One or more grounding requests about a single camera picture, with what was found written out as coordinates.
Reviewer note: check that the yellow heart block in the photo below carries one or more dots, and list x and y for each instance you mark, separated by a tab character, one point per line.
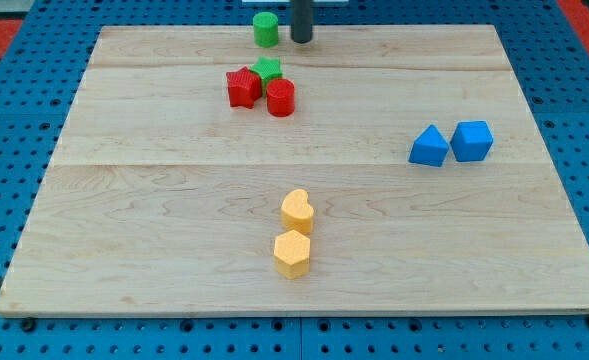
296	212

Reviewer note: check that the yellow hexagon block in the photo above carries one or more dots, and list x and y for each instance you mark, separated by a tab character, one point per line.
292	254

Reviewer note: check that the light wooden board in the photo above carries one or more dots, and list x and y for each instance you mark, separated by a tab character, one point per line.
377	171

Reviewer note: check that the red cylinder block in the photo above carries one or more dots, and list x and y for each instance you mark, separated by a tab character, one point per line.
280	97

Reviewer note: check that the red star block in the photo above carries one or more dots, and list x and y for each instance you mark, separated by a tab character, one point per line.
244	88

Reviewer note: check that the green star block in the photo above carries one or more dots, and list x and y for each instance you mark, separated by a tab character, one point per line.
267	69

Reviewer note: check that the blue triangle block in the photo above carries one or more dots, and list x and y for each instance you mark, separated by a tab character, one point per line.
430	148

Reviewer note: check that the green cylinder block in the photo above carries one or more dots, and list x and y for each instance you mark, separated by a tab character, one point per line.
265	29

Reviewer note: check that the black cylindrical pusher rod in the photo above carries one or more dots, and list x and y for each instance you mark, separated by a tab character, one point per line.
301	27

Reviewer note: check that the blue cube block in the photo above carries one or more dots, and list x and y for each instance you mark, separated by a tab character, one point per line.
471	141

